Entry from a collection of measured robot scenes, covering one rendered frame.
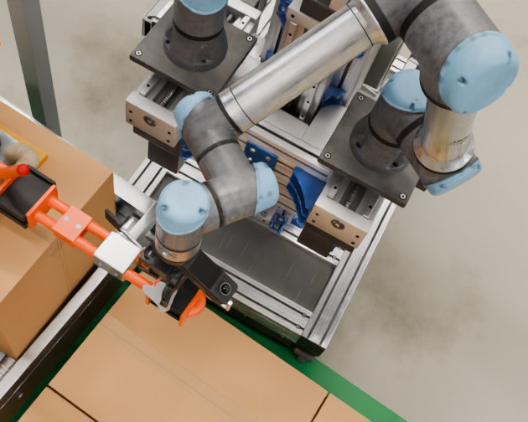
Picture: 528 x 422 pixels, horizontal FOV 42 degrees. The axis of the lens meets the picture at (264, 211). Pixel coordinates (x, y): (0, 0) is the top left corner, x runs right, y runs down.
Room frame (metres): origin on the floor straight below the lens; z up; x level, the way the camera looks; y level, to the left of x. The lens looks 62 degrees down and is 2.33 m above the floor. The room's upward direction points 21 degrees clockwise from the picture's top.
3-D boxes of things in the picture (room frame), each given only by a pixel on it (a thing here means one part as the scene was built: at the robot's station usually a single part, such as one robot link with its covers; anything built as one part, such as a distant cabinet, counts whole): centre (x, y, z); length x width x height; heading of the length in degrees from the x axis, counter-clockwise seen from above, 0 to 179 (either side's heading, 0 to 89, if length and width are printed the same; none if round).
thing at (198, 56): (1.04, 0.29, 1.09); 0.15 x 0.15 x 0.10
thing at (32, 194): (0.52, 0.44, 1.08); 0.10 x 0.08 x 0.06; 168
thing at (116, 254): (0.47, 0.23, 1.07); 0.07 x 0.07 x 0.04; 78
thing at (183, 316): (0.44, 0.10, 1.08); 0.08 x 0.07 x 0.05; 78
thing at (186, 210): (0.45, 0.11, 1.38); 0.09 x 0.08 x 0.11; 136
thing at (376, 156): (0.96, -0.20, 1.09); 0.15 x 0.15 x 0.10
